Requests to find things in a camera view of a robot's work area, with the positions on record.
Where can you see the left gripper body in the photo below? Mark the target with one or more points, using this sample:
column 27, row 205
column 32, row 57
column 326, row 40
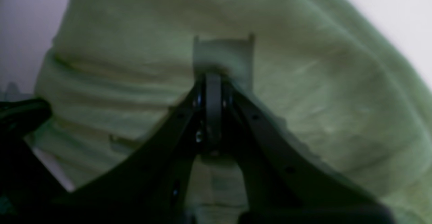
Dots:
column 27, row 187

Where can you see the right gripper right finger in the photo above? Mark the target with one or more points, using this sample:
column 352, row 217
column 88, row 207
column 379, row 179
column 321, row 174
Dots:
column 282, row 185

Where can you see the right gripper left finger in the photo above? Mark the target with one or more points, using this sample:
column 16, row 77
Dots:
column 150, row 186

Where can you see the green t-shirt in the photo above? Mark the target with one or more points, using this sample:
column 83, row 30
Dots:
column 317, row 67

